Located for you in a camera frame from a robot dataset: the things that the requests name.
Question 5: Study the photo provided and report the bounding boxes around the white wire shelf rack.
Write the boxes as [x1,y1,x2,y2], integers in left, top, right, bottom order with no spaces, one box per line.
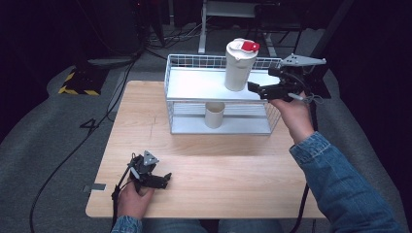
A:
[163,53,295,136]

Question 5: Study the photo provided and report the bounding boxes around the black stand base striped edge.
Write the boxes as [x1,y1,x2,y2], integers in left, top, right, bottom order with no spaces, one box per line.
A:
[57,61,111,97]

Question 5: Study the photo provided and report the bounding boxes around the hand-held gripper black cable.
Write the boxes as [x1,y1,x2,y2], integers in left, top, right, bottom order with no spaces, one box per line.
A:
[289,91,326,233]
[110,160,138,231]

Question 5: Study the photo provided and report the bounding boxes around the right hand-held gripper black cable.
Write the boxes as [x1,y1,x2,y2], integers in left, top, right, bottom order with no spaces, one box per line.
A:
[289,91,326,233]

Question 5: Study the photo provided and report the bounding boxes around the grey tape strip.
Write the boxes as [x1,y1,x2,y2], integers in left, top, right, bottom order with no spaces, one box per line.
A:
[83,183,107,193]

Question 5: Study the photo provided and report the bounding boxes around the tangle of floor cables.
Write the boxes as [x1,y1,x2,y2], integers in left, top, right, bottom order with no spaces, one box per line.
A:
[142,18,208,62]

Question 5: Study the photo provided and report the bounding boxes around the long black floor cable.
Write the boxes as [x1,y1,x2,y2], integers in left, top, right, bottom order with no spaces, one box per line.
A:
[28,54,141,233]

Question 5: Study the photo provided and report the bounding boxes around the white desk frame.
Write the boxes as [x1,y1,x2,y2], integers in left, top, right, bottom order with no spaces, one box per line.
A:
[197,0,280,58]

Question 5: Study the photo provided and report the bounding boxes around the left hand-held gripper black cable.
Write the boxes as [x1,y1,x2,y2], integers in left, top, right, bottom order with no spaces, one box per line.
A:
[110,160,138,231]

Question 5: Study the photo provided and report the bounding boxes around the black chair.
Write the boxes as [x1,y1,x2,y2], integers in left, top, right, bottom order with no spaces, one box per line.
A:
[242,2,307,67]

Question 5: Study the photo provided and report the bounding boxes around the person's right leg in jeans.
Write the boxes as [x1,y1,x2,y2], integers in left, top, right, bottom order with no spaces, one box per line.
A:
[217,218,286,233]

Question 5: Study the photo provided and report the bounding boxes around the white cup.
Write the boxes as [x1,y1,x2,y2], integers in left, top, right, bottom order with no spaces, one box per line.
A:
[203,101,226,130]

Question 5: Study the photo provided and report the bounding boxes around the person's left hand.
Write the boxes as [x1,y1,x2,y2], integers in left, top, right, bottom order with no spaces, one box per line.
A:
[116,184,156,221]

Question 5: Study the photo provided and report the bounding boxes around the person's left leg in jeans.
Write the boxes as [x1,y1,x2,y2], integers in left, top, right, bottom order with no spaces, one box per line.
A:
[141,218,208,233]

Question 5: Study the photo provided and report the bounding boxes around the person's right hand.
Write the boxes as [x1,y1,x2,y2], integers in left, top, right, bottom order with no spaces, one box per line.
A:
[269,91,316,146]

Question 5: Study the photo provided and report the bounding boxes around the person's leg in jeans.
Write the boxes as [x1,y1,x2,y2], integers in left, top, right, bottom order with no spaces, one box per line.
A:
[141,218,208,233]
[217,218,286,233]

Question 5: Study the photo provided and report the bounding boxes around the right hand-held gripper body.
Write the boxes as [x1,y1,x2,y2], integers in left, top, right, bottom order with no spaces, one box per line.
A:
[265,52,327,104]

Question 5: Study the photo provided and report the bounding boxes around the white tumbler with red lid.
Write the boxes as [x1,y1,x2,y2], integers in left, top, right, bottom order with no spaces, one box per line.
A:
[223,37,261,93]

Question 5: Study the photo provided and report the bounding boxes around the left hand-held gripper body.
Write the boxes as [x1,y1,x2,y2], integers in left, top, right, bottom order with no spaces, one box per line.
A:
[127,150,170,190]

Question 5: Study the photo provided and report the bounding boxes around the black slanted stand with base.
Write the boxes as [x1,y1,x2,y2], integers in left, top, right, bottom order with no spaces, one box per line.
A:
[291,0,357,100]

